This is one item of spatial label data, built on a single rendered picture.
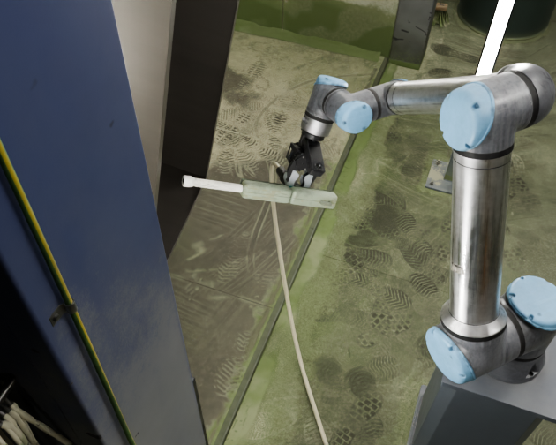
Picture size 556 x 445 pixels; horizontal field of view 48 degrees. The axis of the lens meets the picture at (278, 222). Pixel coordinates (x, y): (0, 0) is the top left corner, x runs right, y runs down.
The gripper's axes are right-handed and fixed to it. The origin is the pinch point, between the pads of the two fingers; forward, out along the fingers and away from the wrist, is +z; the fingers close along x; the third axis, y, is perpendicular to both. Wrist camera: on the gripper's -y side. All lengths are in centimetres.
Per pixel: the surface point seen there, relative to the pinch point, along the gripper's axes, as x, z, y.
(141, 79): 60, -35, -32
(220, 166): -14, 40, 106
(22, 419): 80, -22, -110
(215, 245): -6, 58, 62
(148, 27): 62, -46, -37
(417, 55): -123, -29, 146
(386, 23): -101, -39, 154
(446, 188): -110, 14, 63
